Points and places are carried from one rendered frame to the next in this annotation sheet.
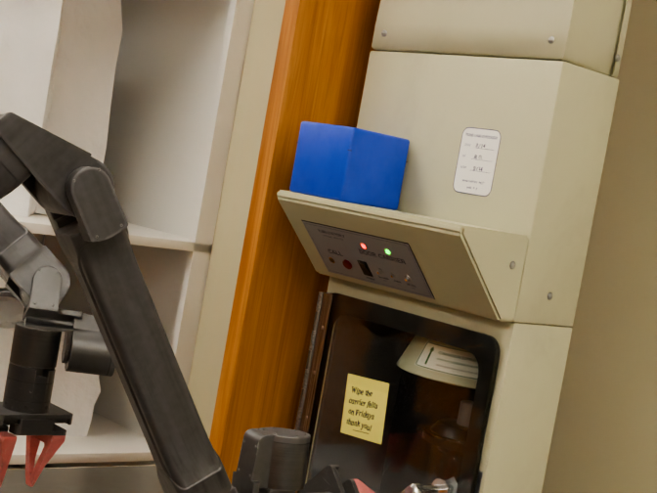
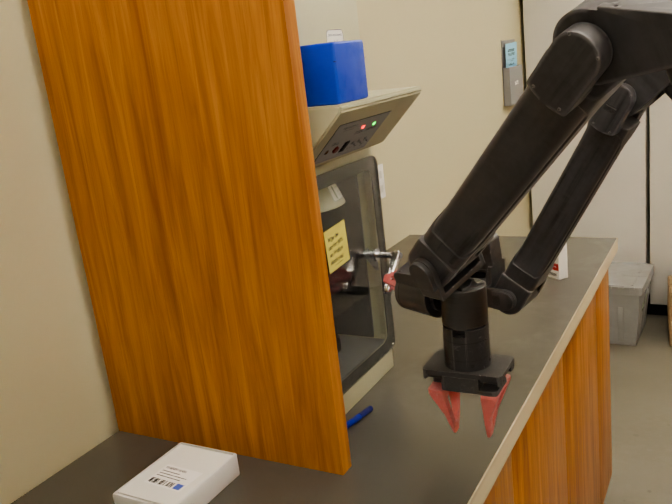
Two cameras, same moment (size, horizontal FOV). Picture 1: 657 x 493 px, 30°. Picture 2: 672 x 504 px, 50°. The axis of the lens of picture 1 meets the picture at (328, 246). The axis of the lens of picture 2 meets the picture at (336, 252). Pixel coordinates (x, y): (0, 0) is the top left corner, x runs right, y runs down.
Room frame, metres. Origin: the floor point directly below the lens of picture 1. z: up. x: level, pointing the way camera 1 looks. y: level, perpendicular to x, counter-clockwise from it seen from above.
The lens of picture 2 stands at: (1.90, 1.09, 1.58)
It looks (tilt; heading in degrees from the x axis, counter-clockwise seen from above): 15 degrees down; 252
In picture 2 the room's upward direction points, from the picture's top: 7 degrees counter-clockwise
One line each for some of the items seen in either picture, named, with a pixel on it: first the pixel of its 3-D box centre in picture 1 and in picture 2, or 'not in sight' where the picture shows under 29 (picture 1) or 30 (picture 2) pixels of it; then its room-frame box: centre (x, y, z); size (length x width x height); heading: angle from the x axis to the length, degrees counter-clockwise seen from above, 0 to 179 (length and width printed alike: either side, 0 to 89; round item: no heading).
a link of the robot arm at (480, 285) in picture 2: (40, 345); (460, 302); (1.51, 0.33, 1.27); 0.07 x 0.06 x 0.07; 107
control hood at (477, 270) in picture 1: (389, 252); (357, 126); (1.47, -0.07, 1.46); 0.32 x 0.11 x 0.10; 42
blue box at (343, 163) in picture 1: (349, 165); (323, 74); (1.54, -0.01, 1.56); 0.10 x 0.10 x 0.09; 42
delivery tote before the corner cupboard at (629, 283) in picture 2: not in sight; (588, 301); (-0.46, -1.99, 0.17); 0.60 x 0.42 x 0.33; 130
